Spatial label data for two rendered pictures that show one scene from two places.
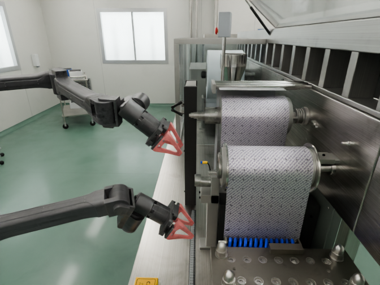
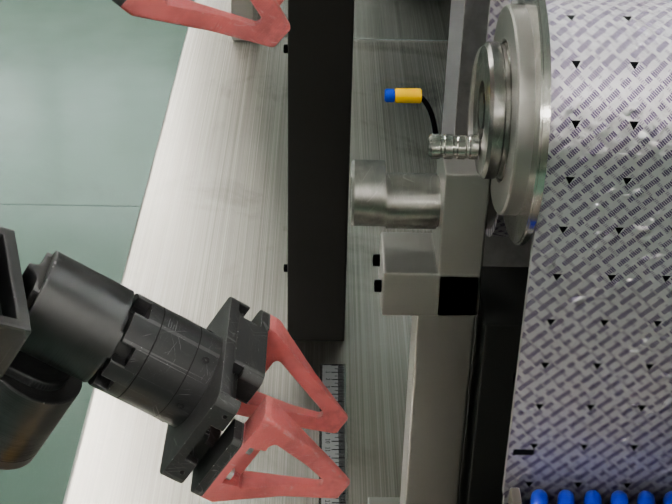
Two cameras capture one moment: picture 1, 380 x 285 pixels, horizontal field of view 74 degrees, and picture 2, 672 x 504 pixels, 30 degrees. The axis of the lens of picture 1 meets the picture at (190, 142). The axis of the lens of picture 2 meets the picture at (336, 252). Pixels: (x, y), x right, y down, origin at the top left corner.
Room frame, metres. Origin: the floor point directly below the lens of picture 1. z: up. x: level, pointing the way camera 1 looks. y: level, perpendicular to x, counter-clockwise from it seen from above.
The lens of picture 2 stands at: (0.05, 0.02, 1.54)
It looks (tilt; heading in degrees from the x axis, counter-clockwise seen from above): 31 degrees down; 357
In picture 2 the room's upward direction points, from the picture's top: 1 degrees clockwise
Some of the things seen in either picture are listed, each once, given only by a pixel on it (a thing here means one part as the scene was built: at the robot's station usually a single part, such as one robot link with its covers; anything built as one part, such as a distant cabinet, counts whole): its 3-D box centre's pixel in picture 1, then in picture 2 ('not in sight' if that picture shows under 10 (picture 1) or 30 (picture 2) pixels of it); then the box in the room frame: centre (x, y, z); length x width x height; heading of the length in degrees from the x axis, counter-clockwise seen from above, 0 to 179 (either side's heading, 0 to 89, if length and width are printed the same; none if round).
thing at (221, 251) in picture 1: (221, 248); not in sight; (0.55, -0.09, 1.05); 0.04 x 0.04 x 0.04
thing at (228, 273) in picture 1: (228, 277); not in sight; (0.45, -0.10, 1.05); 0.04 x 0.04 x 0.04
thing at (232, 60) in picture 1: (233, 59); not in sight; (1.39, -0.23, 1.50); 0.14 x 0.14 x 0.06
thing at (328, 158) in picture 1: (325, 157); not in sight; (0.67, -0.40, 1.28); 0.06 x 0.05 x 0.02; 88
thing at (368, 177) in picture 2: (197, 180); (367, 192); (0.71, -0.03, 1.18); 0.04 x 0.02 x 0.04; 178
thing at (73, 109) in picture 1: (75, 96); not in sight; (4.92, 2.26, 0.51); 0.91 x 0.58 x 1.02; 22
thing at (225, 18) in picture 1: (223, 25); not in sight; (1.23, -0.15, 1.66); 0.07 x 0.07 x 0.10; 76
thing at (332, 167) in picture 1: (320, 167); not in sight; (0.67, -0.39, 1.25); 0.07 x 0.04 x 0.04; 88
